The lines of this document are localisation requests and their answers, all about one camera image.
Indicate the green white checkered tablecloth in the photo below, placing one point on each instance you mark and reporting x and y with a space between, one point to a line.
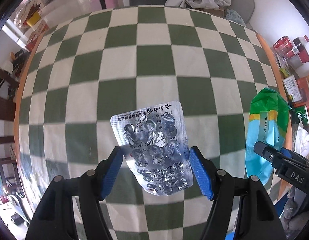
92 67

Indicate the orange red box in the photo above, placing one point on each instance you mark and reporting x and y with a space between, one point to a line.
303 86

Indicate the dark wooden chair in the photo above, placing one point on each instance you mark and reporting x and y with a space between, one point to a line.
13 84

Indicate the grey sofa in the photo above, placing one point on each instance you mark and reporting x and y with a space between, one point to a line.
244 8

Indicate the red can pack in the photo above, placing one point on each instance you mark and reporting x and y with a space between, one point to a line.
283 46

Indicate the blue green plastic bag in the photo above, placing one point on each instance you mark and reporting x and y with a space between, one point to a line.
268 123

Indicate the dark soda bottle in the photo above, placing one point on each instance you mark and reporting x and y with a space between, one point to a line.
300 44

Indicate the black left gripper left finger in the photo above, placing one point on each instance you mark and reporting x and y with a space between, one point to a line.
54 216

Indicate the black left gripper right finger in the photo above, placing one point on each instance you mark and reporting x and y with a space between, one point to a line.
256 217

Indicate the silver pill blister pack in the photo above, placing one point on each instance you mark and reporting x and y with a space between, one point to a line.
155 145

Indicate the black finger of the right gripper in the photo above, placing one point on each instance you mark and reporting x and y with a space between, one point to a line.
294 169

